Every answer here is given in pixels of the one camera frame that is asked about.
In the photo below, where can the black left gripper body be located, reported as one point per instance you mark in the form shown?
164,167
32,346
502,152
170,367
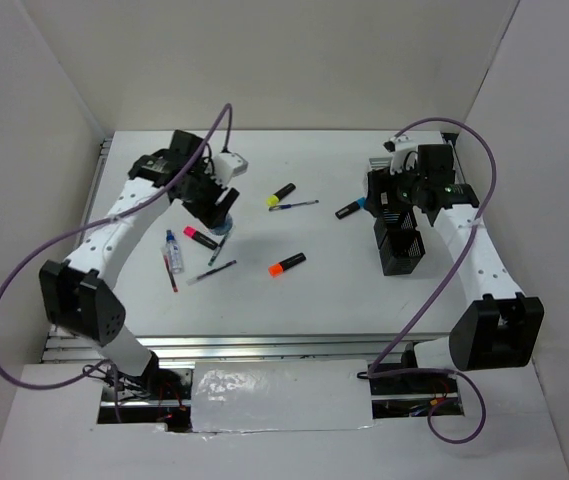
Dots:
203,190

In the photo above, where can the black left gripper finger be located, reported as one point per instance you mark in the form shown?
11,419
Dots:
225,203
209,218

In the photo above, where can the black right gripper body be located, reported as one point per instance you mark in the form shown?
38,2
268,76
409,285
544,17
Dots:
402,188

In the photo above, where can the pink highlighter marker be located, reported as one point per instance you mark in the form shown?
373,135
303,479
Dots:
200,238

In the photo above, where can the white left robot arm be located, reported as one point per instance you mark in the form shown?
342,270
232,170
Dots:
78,292

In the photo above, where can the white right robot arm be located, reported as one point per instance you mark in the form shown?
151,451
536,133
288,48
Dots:
500,325

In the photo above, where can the far black mesh container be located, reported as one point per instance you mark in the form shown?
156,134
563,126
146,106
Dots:
391,224

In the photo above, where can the black mesh container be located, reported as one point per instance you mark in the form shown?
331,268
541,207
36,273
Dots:
400,251
391,224

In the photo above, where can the blue highlighter marker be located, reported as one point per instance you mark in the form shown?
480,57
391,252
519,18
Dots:
351,208

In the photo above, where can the far white mesh container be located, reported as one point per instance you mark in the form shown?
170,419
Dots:
381,163

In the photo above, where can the yellow highlighter marker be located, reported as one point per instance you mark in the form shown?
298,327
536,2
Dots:
279,195

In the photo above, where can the blue ballpoint pen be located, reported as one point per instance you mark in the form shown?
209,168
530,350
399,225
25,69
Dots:
280,207

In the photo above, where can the near black mesh container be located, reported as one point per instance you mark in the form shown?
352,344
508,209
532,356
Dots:
400,251

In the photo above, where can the purple gel pen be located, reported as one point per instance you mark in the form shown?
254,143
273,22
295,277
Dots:
210,272

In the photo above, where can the red gel pen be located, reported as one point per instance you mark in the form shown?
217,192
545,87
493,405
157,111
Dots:
170,274

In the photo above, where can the orange highlighter marker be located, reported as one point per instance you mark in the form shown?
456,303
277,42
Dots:
286,264

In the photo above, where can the white foil cover sheet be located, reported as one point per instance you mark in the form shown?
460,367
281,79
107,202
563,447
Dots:
301,395

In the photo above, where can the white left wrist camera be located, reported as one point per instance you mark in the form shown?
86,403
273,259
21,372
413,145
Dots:
227,166

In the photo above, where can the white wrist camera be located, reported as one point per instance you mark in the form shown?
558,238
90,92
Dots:
227,166
404,153

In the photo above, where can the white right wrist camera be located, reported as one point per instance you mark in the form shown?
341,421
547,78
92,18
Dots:
404,153

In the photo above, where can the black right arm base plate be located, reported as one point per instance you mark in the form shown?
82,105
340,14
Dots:
418,385

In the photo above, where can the aluminium table edge rail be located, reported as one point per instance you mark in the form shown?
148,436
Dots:
64,348

